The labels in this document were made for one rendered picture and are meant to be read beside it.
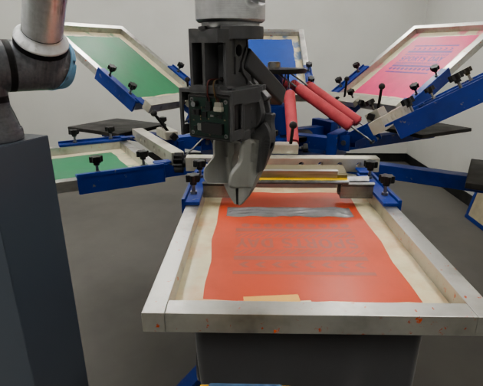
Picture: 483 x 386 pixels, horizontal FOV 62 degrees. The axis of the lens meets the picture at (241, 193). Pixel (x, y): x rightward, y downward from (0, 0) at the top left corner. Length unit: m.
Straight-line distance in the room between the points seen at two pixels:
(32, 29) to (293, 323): 0.79
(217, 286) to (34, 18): 0.67
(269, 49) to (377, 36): 2.58
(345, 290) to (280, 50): 2.48
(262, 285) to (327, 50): 4.70
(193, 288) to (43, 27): 0.63
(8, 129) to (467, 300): 0.99
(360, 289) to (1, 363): 0.94
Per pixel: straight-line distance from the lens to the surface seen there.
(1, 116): 1.04
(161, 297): 0.73
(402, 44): 2.97
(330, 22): 5.38
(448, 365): 2.26
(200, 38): 0.43
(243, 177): 0.48
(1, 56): 1.04
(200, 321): 0.69
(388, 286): 0.86
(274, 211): 1.15
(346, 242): 1.01
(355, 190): 1.24
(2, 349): 1.25
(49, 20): 0.99
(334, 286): 0.83
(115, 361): 2.15
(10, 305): 1.13
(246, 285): 0.81
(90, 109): 5.71
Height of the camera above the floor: 1.39
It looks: 19 degrees down
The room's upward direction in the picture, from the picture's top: straight up
